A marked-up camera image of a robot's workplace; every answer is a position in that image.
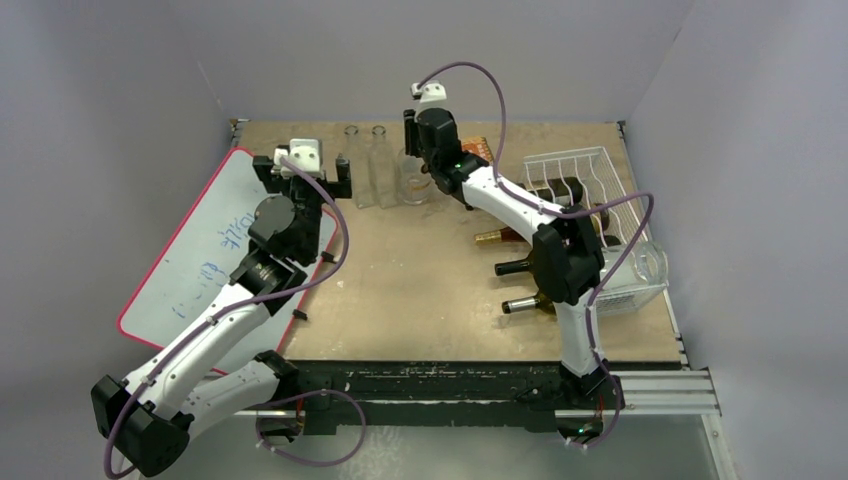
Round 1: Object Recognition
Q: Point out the purple cable loop right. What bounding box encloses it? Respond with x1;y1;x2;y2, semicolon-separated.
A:
557;384;629;453

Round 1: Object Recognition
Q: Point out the olive bottle silver cap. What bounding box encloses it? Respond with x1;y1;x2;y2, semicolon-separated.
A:
501;292;556;315

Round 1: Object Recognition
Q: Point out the purple cable loop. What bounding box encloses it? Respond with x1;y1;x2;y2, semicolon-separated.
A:
557;384;629;453
254;388;368;468

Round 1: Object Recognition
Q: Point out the clear square glass bottle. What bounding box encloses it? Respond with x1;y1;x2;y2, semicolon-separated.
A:
343;124;375;209

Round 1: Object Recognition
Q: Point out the aluminium frame rail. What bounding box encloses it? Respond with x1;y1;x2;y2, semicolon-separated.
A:
119;368;737;480

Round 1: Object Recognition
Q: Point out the large clear glass bottle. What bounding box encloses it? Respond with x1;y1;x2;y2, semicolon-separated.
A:
601;241;668;292

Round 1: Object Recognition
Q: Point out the dark green bottle black cap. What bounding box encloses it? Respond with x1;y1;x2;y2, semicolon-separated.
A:
494;252;535;277

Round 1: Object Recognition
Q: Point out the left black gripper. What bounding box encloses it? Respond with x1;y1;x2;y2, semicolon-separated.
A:
255;155;349;260

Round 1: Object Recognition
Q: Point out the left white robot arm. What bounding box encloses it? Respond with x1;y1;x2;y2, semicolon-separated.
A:
91;144;352;479

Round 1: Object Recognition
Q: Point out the green bottle silver cap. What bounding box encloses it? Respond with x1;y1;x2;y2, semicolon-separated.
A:
463;178;586;212

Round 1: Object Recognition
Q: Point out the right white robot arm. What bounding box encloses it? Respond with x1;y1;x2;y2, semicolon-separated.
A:
403;108;608;407

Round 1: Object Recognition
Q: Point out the red bottle gold cap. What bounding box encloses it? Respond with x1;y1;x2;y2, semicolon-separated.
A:
473;226;537;247

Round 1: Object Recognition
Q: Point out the purple cable loop left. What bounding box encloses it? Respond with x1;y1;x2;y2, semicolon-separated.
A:
254;388;368;468

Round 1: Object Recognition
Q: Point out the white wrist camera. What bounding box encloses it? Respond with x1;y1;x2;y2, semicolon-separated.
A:
271;138;326;179
410;80;447;112

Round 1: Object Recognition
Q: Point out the red-edged whiteboard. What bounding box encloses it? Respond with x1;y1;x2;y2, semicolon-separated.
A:
117;148;341;373

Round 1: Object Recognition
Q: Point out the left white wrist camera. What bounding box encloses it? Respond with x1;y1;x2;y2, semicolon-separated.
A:
271;138;326;179

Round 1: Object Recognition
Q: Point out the black table front rail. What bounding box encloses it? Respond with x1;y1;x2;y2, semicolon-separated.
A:
291;360;624;436

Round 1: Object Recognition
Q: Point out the clear round labelled bottle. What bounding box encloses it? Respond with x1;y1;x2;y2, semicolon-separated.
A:
395;148;434;206

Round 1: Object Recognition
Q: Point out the white wire wine rack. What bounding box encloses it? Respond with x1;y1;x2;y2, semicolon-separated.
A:
519;147;667;316

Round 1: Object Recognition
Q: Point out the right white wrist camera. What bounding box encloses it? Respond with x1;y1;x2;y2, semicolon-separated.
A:
410;80;447;112

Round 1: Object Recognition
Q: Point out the black clip upper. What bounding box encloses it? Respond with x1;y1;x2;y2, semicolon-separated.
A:
320;251;343;264

